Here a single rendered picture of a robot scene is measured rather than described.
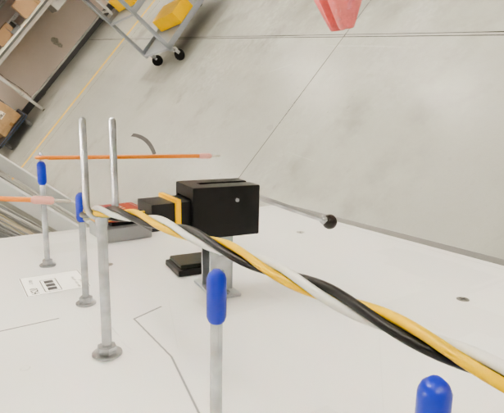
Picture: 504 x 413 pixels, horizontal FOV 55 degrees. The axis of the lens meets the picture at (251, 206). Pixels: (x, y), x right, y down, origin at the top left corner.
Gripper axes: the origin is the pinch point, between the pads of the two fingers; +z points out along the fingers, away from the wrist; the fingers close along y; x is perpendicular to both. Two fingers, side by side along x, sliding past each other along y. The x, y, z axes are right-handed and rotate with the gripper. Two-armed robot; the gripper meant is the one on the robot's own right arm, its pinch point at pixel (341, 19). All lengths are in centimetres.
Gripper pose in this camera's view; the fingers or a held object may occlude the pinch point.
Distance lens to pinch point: 44.6
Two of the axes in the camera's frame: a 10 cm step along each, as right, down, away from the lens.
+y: 4.4, 1.7, -8.8
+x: 8.8, -2.5, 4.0
